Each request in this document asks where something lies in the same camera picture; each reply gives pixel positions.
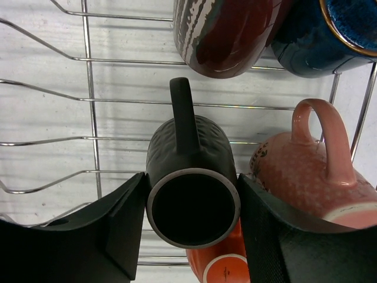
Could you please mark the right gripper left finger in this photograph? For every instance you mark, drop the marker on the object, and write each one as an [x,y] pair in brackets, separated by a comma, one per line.
[98,243]

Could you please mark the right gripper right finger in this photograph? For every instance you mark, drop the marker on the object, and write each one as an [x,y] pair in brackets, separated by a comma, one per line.
[284,244]

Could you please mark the red orange cup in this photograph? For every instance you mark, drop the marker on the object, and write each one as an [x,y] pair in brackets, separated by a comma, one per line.
[224,262]

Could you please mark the black cup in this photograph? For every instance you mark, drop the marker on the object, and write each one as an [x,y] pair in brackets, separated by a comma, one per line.
[193,201]

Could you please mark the pink cup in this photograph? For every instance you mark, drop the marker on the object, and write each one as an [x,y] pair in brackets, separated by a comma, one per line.
[310,168]

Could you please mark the blue cup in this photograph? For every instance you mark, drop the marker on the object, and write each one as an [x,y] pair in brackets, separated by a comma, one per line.
[320,38]

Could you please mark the dark brown cup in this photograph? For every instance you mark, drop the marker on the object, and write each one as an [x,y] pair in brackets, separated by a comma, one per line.
[223,39]

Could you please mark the wire dish rack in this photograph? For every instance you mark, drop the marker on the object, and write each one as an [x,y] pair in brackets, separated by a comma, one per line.
[85,84]

